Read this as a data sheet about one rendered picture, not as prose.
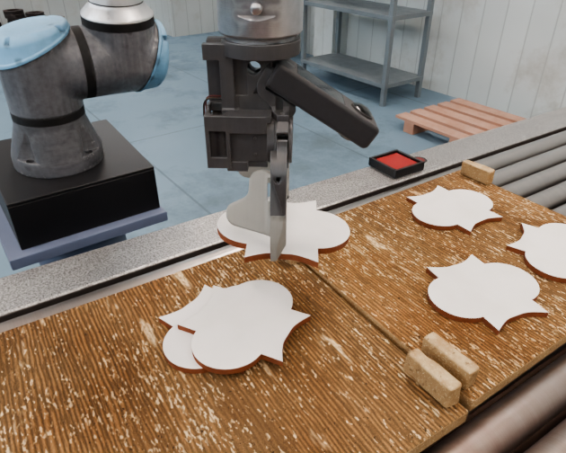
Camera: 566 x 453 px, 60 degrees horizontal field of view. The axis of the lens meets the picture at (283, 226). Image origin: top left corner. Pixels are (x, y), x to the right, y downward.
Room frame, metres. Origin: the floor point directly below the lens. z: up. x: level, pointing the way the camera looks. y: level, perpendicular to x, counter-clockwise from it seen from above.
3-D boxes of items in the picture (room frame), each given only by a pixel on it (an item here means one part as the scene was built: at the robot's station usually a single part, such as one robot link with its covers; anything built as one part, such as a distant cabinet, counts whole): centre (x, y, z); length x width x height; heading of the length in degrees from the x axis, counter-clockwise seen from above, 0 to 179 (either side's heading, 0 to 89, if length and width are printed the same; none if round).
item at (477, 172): (0.79, -0.34, 0.95); 0.06 x 0.02 x 0.03; 34
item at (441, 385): (0.33, -0.15, 0.95); 0.06 x 0.02 x 0.03; 32
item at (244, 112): (0.46, 0.03, 1.18); 0.09 x 0.08 x 0.12; 88
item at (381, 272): (0.57, -0.26, 0.93); 0.41 x 0.35 x 0.02; 124
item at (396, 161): (0.88, -0.22, 0.92); 0.06 x 0.06 x 0.01; 33
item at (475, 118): (3.30, -1.46, 0.05); 1.13 x 0.78 x 0.10; 32
